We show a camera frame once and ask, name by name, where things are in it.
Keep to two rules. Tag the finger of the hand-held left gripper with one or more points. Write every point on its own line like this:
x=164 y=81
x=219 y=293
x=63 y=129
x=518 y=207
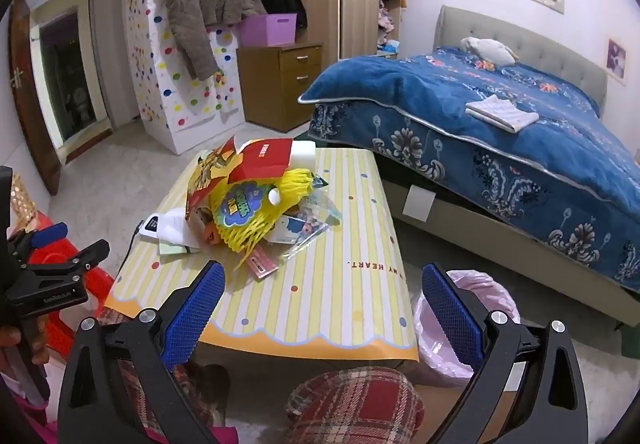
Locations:
x=85 y=251
x=47 y=233

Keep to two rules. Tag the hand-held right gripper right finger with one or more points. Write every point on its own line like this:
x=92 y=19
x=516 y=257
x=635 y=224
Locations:
x=452 y=314

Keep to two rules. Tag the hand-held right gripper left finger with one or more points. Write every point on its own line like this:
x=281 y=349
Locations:
x=195 y=314

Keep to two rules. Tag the pink-lined waste bin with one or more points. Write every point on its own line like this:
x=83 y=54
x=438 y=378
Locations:
x=492 y=294

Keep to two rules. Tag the white green plastic bag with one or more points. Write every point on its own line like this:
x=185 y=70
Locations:
x=175 y=224

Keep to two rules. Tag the yellow foam fruit net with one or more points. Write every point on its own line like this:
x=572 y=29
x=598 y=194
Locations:
x=295 y=186

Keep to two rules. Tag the white foam block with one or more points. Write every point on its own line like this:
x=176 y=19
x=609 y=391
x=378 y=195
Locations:
x=305 y=154

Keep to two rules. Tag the person's left hand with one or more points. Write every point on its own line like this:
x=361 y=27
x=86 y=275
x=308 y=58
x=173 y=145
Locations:
x=37 y=344

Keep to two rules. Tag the gold sequin cloth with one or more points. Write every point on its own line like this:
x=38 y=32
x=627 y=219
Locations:
x=22 y=199

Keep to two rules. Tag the white digital clock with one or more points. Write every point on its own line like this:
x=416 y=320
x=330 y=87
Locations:
x=150 y=225

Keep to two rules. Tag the pink red flat packet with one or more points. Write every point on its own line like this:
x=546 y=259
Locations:
x=261 y=266

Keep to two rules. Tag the brown cardboard sheet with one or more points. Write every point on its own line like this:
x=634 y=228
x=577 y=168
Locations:
x=440 y=399

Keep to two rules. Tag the brown wooden door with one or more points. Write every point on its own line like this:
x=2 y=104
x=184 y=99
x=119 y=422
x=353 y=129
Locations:
x=30 y=124

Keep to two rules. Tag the white paper tag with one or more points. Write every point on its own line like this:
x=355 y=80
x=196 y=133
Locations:
x=419 y=203

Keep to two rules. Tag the person's pink top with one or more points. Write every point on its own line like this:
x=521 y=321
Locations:
x=20 y=419

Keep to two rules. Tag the yellow striped tablecloth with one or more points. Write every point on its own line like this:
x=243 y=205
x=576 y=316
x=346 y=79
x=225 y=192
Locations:
x=320 y=284

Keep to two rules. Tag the cartoon printed paper bag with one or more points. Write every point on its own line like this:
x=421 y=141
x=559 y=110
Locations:
x=210 y=169

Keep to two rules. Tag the clear plastic wrapper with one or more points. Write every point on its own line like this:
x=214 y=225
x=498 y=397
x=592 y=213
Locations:
x=310 y=224

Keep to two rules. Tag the white cabinet with coloured dots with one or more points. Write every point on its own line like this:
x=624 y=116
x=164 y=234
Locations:
x=170 y=114

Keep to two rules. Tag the red paper box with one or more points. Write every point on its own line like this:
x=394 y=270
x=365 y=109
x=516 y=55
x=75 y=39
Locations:
x=265 y=157

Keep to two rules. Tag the folded white towel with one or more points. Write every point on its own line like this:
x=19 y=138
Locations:
x=500 y=113

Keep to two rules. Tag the bed with blue blanket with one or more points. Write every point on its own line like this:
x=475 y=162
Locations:
x=450 y=89

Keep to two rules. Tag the wooden drawer cabinet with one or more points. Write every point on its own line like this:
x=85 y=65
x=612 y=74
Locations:
x=270 y=89

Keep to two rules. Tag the white pillow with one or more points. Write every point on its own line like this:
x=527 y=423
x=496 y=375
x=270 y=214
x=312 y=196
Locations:
x=487 y=49

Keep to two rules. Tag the grey upholstered bed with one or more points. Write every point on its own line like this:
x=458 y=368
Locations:
x=575 y=59

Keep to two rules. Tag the purple plastic basket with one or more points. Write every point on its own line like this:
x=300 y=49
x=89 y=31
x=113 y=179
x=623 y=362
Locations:
x=272 y=30

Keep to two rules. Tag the small wall picture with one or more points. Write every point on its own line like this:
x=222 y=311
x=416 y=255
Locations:
x=616 y=59

